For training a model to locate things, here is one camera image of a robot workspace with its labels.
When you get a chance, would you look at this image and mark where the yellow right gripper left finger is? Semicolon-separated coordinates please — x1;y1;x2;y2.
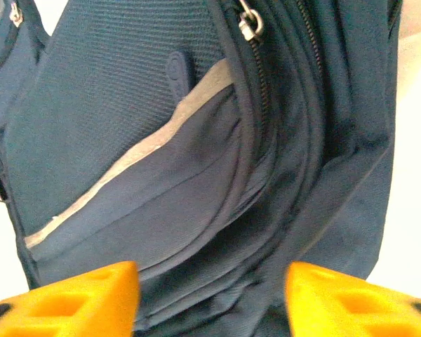
0;261;142;337

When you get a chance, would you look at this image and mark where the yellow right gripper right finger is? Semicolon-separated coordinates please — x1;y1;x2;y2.
285;260;421;337

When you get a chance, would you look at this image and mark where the navy blue student backpack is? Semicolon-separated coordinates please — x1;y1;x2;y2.
0;0;405;337

